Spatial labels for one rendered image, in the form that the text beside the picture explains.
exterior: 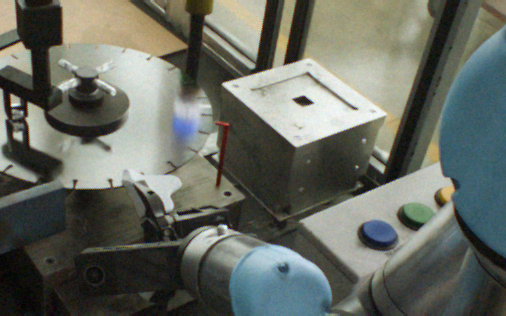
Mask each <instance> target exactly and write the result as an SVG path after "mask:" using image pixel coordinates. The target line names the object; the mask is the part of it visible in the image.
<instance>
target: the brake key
mask: <svg viewBox="0 0 506 316"><path fill-rule="evenodd" d="M362 234H363V236H364V237H365V239H366V240H368V241H369V242H371V243H373V244H375V245H379V246H388V245H391V244H393V243H394V241H395V238H396V230H395V228H394V227H393V226H392V225H391V224H389V223H388V222H386V221H383V220H379V219H373V220H369V221H367V222H366V223H365V224H364V227H363V230H362Z"/></svg>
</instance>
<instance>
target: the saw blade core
mask: <svg viewBox="0 0 506 316"><path fill-rule="evenodd" d="M95 46H96V44H68V47H69V49H67V46H66V44H62V45H61V46H58V47H52V48H51V49H50V56H51V84H52V85H55V84H57V83H59V82H61V81H64V80H68V79H73V78H74V74H73V73H71V72H69V71H67V70H66V69H64V68H62V67H61V66H59V65H58V62H59V61H60V60H64V61H66V62H67V63H69V64H71V65H73V66H74V67H76V68H79V67H83V66H89V67H92V68H94V69H97V68H99V67H101V66H103V65H105V64H107V63H109V62H114V63H115V69H113V70H111V71H109V72H107V73H105V74H103V75H101V76H98V80H102V81H106V82H109V83H111V84H114V85H116V86H117V87H119V88H122V89H123V90H124V91H125V92H126V93H127V95H128V97H129V99H130V110H129V114H128V116H127V117H126V119H125V120H124V121H123V122H121V123H120V124H118V125H116V126H114V127H112V128H109V129H106V130H102V131H95V132H80V131H73V130H69V129H65V128H62V127H60V126H58V125H56V124H54V123H53V122H51V121H50V120H49V118H48V117H47V115H46V114H45V113H44V111H43V109H42V108H40V107H38V106H36V105H34V104H32V103H30V102H28V108H29V117H28V118H25V116H24V117H23V119H19V120H10V121H9V119H8V117H7V115H6V113H5V107H4V99H3V95H2V89H0V172H1V173H3V172H5V171H6V170H7V169H8V170H7V171H6V172H5V174H6V175H8V176H10V177H13V178H15V179H18V180H21V181H24V182H28V183H31V184H35V185H36V183H37V182H38V180H39V177H41V176H42V177H43V178H41V180H40V181H39V183H38V185H39V186H42V185H45V184H48V183H51V182H54V181H57V180H61V182H62V183H63V184H64V185H65V190H72V188H73V182H74V181H76V182H77V183H76V185H75V190H77V191H97V190H110V189H111V188H110V184H109V182H108V181H112V182H111V184H112V187H113V189H118V188H125V187H124V186H123V185H122V183H121V180H122V176H123V172H124V170H125V169H133V170H135V171H136V172H138V173H140V174H143V175H144V176H159V175H167V174H170V173H172V172H173V171H175V170H176V169H179V168H180V167H182V166H184V165H185V164H186V163H188V162H189V161H190V160H192V159H193V158H194V157H195V156H196V155H197V153H199V152H200V151H201V149H202V148H203V147H204V145H205V142H206V141H207V139H208V136H209V134H210V131H211V126H212V110H211V106H210V107H200V105H203V104H210V103H209V100H208V98H207V96H206V94H205V92H204V91H203V89H202V88H201V87H200V86H199V85H198V84H197V83H196V82H195V81H194V80H193V79H192V78H191V77H190V76H189V75H187V74H186V73H185V72H183V71H182V70H180V69H179V68H176V67H175V66H174V65H172V64H170V63H168V62H166V61H164V60H161V59H159V58H157V57H154V56H153V57H152V56H151V55H149V54H146V53H142V52H139V51H135V50H131V49H126V50H125V48H122V47H116V46H110V45H101V44H98V46H97V50H95ZM124 50H125V53H123V51H124ZM12 56H13V57H12ZM151 57H152V58H151ZM14 58H17V59H14ZM150 58H151V59H150ZM149 59H150V61H147V60H149ZM8 64H9V65H11V66H13V67H15V68H18V69H20V70H22V71H24V72H26V73H28V74H31V75H32V70H31V50H30V49H25V50H21V51H18V52H15V53H12V54H11V55H6V56H4V57H2V58H0V68H2V67H4V66H6V65H8ZM169 70H172V71H169ZM198 98H200V99H198ZM202 115H205V116H202ZM198 132H202V133H198ZM187 149H191V150H187ZM167 163H170V164H171V165H172V166H173V167H172V166H171V165H168V164H167ZM10 166H13V167H12V168H10V169H9V167H10ZM174 167H175V168H176V169H175V168H174Z"/></svg>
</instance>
